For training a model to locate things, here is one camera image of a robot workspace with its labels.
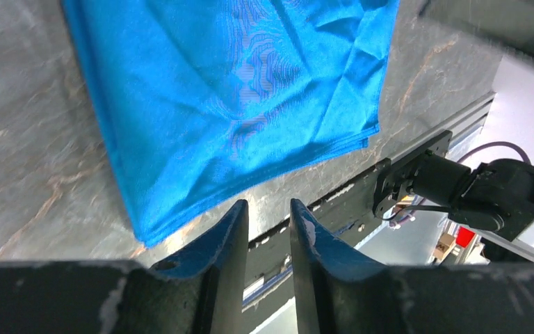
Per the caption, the blue cloth napkin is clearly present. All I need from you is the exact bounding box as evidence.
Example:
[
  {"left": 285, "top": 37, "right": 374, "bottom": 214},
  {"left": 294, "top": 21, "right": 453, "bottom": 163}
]
[{"left": 61, "top": 1, "right": 399, "bottom": 247}]

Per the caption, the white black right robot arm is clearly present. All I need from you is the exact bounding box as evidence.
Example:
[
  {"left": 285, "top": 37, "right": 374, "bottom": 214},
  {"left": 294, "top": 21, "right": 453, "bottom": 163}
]
[{"left": 372, "top": 132, "right": 534, "bottom": 244}]

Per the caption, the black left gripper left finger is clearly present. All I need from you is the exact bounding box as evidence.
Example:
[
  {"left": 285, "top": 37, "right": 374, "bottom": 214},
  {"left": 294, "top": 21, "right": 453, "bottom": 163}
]
[{"left": 0, "top": 200, "right": 249, "bottom": 333}]

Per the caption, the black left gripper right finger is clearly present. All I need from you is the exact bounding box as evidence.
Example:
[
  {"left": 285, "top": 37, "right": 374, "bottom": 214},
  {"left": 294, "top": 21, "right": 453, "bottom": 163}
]
[{"left": 290, "top": 199, "right": 534, "bottom": 333}]

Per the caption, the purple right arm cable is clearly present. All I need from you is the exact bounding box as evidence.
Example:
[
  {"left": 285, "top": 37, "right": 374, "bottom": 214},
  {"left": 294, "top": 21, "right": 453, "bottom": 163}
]
[{"left": 455, "top": 141, "right": 533, "bottom": 166}]

